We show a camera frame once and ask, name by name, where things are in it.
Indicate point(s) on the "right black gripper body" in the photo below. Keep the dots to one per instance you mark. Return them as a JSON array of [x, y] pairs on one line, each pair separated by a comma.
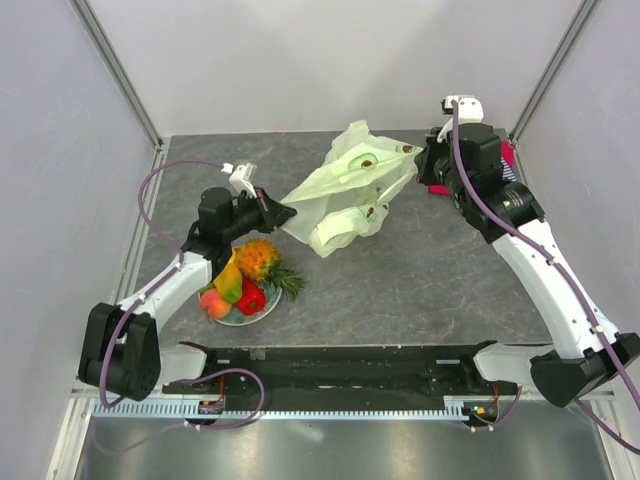
[[436, 164]]

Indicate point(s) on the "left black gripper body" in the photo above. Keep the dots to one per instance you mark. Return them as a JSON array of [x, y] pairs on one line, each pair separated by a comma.
[[248, 216]]

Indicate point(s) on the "orange toy pineapple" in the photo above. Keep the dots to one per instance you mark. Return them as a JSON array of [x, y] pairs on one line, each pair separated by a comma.
[[260, 261]]

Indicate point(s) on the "orange green toy papaya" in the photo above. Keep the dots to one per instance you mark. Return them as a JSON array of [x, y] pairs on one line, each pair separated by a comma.
[[229, 282]]

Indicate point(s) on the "green avocado print plastic bag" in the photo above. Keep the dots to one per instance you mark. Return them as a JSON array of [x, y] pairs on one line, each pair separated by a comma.
[[348, 196]]

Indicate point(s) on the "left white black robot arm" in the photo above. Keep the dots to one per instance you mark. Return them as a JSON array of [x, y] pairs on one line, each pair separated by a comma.
[[121, 352]]

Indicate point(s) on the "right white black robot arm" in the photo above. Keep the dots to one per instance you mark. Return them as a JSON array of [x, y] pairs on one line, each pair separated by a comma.
[[587, 349]]

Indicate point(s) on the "blue white striped cloth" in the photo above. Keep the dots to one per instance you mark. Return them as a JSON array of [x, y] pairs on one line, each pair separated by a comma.
[[508, 172]]

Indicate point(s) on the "magenta folded cloth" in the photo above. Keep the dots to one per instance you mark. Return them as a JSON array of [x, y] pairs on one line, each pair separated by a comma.
[[507, 153]]

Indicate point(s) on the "patterned ceramic plate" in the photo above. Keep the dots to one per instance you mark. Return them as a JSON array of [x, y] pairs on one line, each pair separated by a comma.
[[235, 318]]

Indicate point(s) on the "red toy bell pepper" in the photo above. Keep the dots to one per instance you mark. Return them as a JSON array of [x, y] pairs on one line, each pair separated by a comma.
[[253, 299]]

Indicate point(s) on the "red yellow toy peach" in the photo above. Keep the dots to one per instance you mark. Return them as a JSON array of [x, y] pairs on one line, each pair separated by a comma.
[[214, 305]]

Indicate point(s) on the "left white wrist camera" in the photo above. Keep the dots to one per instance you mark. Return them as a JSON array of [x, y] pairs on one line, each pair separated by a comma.
[[240, 177]]

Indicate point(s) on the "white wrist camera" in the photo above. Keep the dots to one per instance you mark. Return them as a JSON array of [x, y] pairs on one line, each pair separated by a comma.
[[469, 108], [240, 177]]

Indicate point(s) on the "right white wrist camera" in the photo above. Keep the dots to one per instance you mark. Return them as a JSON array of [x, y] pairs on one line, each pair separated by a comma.
[[469, 108]]

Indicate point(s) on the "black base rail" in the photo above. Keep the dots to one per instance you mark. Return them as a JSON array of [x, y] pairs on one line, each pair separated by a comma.
[[430, 370]]

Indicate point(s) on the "right aluminium frame post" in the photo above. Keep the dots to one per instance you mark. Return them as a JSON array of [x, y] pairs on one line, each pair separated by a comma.
[[569, 39]]

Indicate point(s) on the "aluminium frame post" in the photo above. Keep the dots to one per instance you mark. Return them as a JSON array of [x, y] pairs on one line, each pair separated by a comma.
[[106, 50], [569, 39]]

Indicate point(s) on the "grey slotted cable duct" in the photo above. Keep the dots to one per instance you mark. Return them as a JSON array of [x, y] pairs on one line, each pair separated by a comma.
[[191, 408]]

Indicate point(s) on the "left aluminium frame post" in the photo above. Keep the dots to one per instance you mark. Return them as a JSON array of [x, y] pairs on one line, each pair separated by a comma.
[[106, 50]]

